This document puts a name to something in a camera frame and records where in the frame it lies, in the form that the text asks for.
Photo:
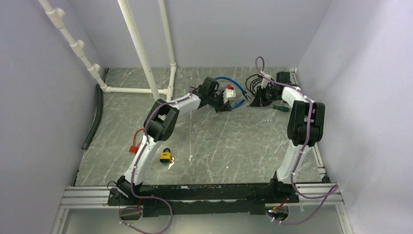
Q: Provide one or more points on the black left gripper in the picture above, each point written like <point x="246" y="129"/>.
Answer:
<point x="223" y="107"/>

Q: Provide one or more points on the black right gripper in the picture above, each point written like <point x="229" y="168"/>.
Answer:
<point x="258" y="101"/>

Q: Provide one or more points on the blue cable lock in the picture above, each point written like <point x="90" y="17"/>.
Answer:
<point x="242" y="95"/>

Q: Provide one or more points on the keys of yellow padlock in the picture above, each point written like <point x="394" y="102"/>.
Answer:
<point x="171" y="163"/>

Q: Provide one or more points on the yellow padlock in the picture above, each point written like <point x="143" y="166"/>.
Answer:
<point x="166" y="156"/>

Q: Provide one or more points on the red cable padlock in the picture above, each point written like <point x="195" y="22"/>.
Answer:
<point x="135" y="144"/>

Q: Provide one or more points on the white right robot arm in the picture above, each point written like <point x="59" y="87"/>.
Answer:
<point x="305" y="125"/>

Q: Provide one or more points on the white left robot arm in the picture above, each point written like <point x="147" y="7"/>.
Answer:
<point x="159" y="126"/>

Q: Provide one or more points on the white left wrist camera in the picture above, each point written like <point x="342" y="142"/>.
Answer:
<point x="229" y="93"/>

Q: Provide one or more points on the green handled screwdriver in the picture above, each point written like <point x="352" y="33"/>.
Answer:
<point x="281" y="108"/>

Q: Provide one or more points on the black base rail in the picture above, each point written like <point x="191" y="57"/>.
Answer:
<point x="252" y="198"/>

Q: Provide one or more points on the aluminium extrusion frame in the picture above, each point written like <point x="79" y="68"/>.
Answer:
<point x="96" y="197"/>

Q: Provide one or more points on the white PVC pipe frame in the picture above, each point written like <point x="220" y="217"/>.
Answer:
<point x="56" y="16"/>

